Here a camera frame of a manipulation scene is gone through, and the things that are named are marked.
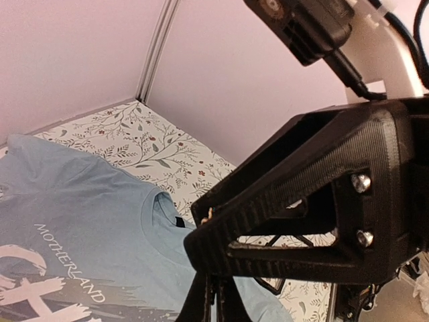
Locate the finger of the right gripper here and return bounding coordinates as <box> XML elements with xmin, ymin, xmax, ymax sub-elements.
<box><xmin>184</xmin><ymin>101</ymin><xmax>417</xmax><ymax>280</ymax></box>

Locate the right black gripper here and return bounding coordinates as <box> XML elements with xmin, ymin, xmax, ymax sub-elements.
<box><xmin>408</xmin><ymin>97</ymin><xmax>428</xmax><ymax>252</ymax></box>

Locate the light blue printed t-shirt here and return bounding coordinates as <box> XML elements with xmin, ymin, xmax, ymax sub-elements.
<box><xmin>0</xmin><ymin>133</ymin><xmax>292</xmax><ymax>322</ymax></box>

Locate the right aluminium frame post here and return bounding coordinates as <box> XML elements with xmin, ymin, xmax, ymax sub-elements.
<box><xmin>135</xmin><ymin>0</ymin><xmax>181</xmax><ymax>104</ymax></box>

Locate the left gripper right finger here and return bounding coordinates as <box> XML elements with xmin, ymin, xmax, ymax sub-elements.
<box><xmin>217</xmin><ymin>277</ymin><xmax>252</xmax><ymax>322</ymax></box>

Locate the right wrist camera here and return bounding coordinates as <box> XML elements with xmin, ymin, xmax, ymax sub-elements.
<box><xmin>245</xmin><ymin>0</ymin><xmax>428</xmax><ymax>104</ymax></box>

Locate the black open jewelry box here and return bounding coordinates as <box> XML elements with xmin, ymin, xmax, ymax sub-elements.
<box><xmin>254</xmin><ymin>235</ymin><xmax>314</xmax><ymax>296</ymax></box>

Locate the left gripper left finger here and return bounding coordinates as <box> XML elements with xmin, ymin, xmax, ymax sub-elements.
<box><xmin>176</xmin><ymin>272</ymin><xmax>215</xmax><ymax>322</ymax></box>

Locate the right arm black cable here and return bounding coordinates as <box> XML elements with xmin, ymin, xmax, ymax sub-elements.
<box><xmin>385</xmin><ymin>0</ymin><xmax>429</xmax><ymax>91</ymax></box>

